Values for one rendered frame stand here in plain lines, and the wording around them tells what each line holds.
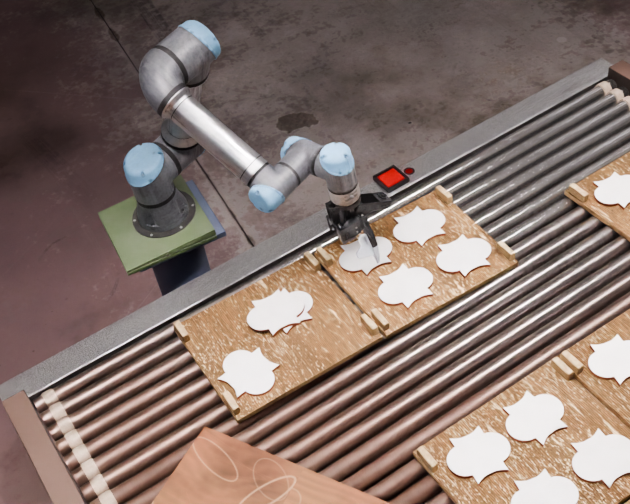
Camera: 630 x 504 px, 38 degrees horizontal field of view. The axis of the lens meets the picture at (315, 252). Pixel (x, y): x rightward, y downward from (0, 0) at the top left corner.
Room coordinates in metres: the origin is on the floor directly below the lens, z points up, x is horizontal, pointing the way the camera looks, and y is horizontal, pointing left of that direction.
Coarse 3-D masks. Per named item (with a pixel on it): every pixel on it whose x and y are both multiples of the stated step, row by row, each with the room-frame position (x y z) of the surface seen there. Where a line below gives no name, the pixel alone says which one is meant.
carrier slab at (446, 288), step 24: (432, 192) 1.88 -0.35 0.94; (456, 216) 1.77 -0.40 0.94; (432, 240) 1.70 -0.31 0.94; (336, 264) 1.67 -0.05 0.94; (408, 264) 1.63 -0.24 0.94; (432, 264) 1.61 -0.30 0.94; (504, 264) 1.57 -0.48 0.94; (360, 288) 1.57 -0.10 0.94; (432, 288) 1.53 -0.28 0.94; (456, 288) 1.52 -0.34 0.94; (384, 312) 1.48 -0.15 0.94; (408, 312) 1.47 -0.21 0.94; (432, 312) 1.46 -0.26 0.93
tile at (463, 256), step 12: (456, 240) 1.67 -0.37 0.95; (468, 240) 1.67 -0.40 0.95; (480, 240) 1.66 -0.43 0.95; (444, 252) 1.64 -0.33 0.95; (456, 252) 1.63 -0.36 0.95; (468, 252) 1.63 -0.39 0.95; (480, 252) 1.62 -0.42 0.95; (444, 264) 1.60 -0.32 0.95; (456, 264) 1.59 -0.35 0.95; (468, 264) 1.58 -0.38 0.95; (480, 264) 1.58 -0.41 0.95
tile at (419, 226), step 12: (408, 216) 1.79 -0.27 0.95; (420, 216) 1.79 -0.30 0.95; (432, 216) 1.78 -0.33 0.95; (444, 216) 1.77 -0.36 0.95; (396, 228) 1.76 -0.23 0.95; (408, 228) 1.75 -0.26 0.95; (420, 228) 1.74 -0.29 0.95; (432, 228) 1.73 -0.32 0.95; (408, 240) 1.70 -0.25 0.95; (420, 240) 1.70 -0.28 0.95
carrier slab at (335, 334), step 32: (256, 288) 1.63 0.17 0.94; (288, 288) 1.61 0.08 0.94; (320, 288) 1.60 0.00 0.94; (192, 320) 1.56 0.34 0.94; (224, 320) 1.54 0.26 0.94; (320, 320) 1.49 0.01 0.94; (352, 320) 1.47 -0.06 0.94; (192, 352) 1.46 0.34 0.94; (224, 352) 1.44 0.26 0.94; (288, 352) 1.41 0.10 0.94; (320, 352) 1.39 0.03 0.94; (352, 352) 1.37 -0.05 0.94; (224, 384) 1.34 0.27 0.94; (288, 384) 1.31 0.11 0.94
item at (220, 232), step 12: (192, 180) 2.18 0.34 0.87; (192, 192) 2.13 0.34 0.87; (204, 204) 2.06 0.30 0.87; (216, 228) 1.95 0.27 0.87; (192, 252) 1.95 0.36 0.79; (204, 252) 2.00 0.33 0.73; (156, 264) 1.86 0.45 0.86; (168, 264) 1.93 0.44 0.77; (180, 264) 1.93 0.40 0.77; (192, 264) 1.95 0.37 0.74; (204, 264) 1.98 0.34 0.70; (156, 276) 1.97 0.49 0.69; (168, 276) 1.94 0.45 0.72; (180, 276) 1.93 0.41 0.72; (192, 276) 1.94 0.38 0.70; (168, 288) 1.94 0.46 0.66
